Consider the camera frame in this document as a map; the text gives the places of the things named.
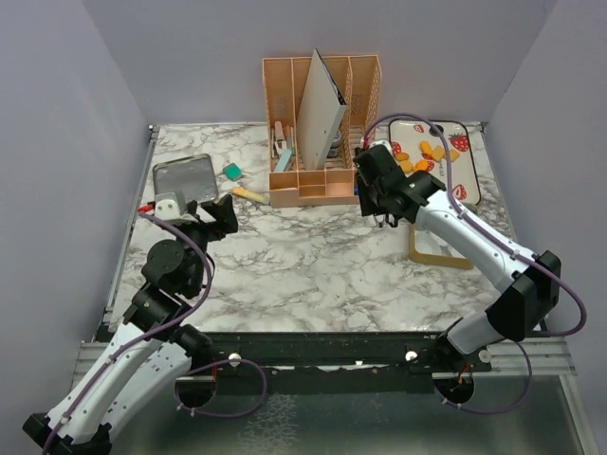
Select pink white stapler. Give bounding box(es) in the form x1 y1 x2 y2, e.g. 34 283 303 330
271 120 291 158

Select gold metal cookie tin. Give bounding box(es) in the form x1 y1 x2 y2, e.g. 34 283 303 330
409 225 473 270

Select light blue eraser case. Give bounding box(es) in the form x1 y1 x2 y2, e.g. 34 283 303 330
273 148 294 173

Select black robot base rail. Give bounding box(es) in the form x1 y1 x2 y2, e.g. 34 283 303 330
186 332 491 394

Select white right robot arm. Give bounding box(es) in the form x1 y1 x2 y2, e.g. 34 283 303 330
354 141 561 371

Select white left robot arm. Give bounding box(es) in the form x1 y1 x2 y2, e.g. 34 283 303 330
23 195 238 454

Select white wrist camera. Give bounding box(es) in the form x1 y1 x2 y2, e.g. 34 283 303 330
362 136 394 155
154 191 187 223

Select silver tin lid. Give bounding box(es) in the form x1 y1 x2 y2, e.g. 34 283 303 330
153 154 219 203

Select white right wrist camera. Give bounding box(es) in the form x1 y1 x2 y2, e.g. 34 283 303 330
362 136 394 155

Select teal eraser block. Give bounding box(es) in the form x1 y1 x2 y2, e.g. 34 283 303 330
223 163 242 181

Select blue white patterned tin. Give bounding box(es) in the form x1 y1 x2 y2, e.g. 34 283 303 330
327 130 342 158

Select rectangular tan biscuit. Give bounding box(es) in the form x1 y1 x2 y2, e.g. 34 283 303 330
431 146 446 162

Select strawberry print white tray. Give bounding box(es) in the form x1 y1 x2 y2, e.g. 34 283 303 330
388 119 481 206

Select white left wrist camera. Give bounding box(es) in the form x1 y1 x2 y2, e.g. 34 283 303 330
154 191 187 223

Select orange fish-shaped cookie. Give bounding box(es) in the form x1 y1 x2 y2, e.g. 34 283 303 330
414 159 433 172
420 141 434 158

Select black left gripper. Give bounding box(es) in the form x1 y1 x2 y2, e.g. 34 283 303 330
170 193 238 293

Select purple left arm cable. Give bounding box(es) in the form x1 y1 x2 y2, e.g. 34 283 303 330
42 210 267 455

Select grey folder board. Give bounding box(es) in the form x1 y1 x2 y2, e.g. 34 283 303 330
297 48 347 171

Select peach plastic desk organizer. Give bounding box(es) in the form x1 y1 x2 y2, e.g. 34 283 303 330
262 52 382 208

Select black-tipped metal tongs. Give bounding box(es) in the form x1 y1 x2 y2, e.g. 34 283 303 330
373 213 398 228

